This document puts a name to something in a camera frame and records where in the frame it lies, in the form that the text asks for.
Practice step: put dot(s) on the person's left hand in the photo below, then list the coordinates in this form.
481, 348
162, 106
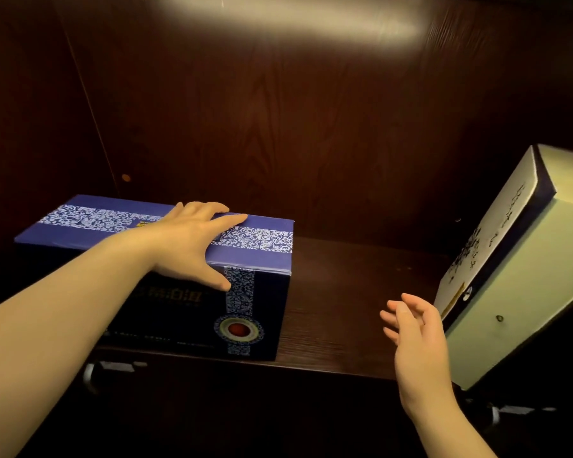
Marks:
181, 245

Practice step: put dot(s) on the person's right hand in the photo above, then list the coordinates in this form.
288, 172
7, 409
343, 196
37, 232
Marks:
420, 362

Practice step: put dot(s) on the person's right fingers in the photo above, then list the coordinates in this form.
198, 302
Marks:
406, 317

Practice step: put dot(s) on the person's left thumb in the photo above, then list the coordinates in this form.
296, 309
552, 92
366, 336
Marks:
210, 276

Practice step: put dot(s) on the blue patterned cardboard box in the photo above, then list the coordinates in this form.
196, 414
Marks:
262, 300

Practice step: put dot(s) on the person's left forearm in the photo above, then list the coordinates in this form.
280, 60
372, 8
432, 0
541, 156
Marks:
57, 324

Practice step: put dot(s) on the person's right forearm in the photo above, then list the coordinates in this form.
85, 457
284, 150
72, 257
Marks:
449, 434

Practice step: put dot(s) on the white box with dark edge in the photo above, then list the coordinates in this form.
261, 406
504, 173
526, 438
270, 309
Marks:
520, 290

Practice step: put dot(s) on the dark wooden cabinet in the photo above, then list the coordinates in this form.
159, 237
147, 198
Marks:
334, 152

